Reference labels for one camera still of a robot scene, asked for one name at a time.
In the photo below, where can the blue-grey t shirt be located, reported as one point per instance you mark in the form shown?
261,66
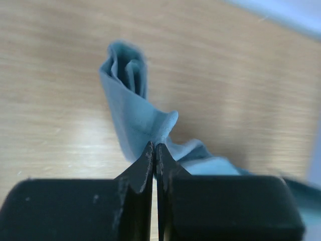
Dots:
124,79

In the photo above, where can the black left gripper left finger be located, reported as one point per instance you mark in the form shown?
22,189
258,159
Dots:
82,209

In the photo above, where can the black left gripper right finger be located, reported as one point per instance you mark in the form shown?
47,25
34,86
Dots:
222,207

